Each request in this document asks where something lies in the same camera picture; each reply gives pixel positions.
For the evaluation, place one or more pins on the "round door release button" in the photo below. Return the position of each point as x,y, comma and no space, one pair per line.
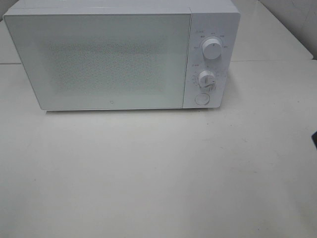
202,99

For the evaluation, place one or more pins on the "white microwave knob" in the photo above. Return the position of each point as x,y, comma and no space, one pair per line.
206,79
212,48

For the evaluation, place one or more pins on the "white microwave door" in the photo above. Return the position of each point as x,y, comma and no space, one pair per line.
103,62

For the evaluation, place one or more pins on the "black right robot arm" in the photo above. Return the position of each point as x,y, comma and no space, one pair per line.
314,139

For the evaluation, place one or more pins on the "white microwave oven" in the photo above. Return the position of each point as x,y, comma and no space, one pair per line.
209,18

